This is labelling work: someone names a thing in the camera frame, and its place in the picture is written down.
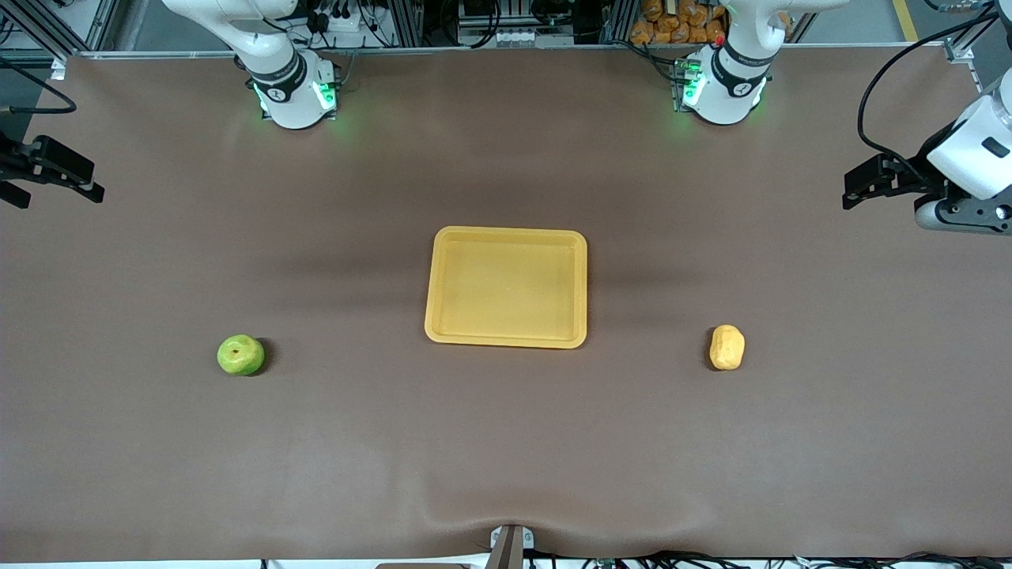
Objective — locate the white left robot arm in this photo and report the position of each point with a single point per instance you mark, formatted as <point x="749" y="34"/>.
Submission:
<point x="731" y="95"/>

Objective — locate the brown table cloth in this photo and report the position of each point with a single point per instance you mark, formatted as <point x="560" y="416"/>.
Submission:
<point x="506" y="442"/>

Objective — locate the yellow potato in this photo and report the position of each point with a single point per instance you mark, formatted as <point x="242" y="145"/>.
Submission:
<point x="726" y="348"/>

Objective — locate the green apple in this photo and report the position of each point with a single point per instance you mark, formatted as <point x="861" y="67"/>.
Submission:
<point x="241" y="356"/>

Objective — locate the yellow plastic tray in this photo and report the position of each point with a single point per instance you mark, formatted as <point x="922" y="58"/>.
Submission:
<point x="507" y="288"/>

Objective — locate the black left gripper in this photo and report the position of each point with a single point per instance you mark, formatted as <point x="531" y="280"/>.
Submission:
<point x="915" y="175"/>

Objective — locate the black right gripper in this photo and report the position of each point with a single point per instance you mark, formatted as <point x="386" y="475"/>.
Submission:
<point x="9" y="164"/>

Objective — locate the pile of orange toy foods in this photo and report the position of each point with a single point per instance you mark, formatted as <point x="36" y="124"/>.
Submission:
<point x="676" y="22"/>

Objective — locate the white power strip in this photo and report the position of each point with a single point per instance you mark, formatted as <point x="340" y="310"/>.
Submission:
<point x="341" y="22"/>

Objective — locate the aluminium table edge rail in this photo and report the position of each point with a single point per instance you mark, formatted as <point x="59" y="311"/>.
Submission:
<point x="506" y="49"/>

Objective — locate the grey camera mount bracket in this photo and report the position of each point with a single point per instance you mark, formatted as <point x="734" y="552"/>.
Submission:
<point x="511" y="549"/>

